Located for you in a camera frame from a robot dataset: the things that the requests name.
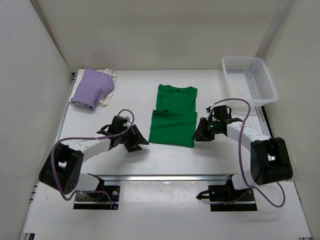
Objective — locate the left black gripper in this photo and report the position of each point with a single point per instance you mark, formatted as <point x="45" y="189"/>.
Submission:
<point x="132" y="138"/>

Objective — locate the cream white t-shirt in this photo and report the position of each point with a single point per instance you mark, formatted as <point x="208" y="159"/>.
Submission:
<point x="92" y="88"/>

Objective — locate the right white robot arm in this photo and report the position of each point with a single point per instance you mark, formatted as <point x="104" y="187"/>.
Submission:
<point x="269" y="158"/>

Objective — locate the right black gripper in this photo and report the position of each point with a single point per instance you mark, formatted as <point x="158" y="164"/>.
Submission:
<point x="204" y="129"/>

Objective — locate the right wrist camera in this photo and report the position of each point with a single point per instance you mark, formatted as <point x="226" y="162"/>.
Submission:
<point x="209" y="109"/>

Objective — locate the green t-shirt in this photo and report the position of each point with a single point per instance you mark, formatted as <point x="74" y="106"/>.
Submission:
<point x="174" y="119"/>

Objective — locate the purple t-shirt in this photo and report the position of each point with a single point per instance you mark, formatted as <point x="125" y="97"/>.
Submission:
<point x="105" y="101"/>

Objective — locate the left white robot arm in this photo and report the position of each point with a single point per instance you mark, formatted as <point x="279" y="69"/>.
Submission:
<point x="62" y="168"/>

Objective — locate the white plastic basket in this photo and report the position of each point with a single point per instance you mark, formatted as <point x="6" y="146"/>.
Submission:
<point x="248" y="78"/>

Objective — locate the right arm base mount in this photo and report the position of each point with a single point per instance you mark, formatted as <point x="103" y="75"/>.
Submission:
<point x="225" y="198"/>

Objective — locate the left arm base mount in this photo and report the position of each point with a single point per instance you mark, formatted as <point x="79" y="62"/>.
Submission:
<point x="97" y="193"/>

